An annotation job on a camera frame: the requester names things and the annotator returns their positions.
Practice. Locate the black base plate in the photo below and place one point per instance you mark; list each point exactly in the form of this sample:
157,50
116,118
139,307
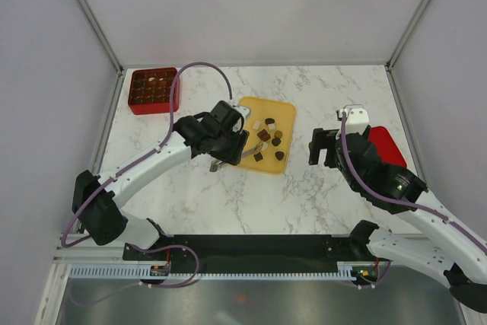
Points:
271,253

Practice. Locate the metal serving tongs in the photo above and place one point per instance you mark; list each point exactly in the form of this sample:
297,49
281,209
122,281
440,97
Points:
217,165

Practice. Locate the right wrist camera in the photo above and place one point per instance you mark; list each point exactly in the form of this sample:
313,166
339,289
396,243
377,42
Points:
356,118

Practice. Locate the red box lid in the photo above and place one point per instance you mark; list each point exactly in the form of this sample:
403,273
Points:
386,147

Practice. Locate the grey slotted cable duct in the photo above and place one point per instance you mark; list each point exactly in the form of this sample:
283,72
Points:
146,271

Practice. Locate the left aluminium frame post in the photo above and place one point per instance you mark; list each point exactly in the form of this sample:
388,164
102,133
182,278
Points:
102,39

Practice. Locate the milk oval chocolate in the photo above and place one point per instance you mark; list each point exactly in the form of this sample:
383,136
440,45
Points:
266,137

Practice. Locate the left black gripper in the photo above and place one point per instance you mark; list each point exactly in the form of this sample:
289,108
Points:
233,156

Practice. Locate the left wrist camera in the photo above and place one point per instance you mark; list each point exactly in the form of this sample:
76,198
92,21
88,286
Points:
244,111

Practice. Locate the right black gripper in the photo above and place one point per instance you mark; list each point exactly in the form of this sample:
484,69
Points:
323,138

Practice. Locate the dark teardrop chocolate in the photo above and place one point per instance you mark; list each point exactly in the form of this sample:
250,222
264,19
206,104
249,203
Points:
279,155

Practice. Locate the right aluminium frame post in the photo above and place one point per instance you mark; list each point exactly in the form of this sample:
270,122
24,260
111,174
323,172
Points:
412,24

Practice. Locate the aluminium frame post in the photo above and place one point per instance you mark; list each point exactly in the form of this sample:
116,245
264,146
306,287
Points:
412,24
102,39

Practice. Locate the red compartment box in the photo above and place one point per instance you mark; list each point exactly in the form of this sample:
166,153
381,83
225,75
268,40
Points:
153,97

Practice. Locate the yellow plastic tray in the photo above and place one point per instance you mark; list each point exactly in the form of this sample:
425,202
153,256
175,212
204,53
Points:
284,115

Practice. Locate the brown rectangular chocolate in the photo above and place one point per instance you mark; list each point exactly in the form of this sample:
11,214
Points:
261,133

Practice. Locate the dark square chocolate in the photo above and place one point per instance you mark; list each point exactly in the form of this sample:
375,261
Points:
258,157

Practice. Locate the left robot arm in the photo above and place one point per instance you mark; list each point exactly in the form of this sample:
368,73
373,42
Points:
98,199

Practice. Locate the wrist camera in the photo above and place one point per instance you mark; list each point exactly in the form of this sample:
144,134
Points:
244,111
356,118

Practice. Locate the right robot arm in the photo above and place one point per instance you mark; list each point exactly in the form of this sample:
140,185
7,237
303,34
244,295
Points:
374,168

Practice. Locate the dark heart chocolate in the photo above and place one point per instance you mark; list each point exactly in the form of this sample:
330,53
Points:
275,142

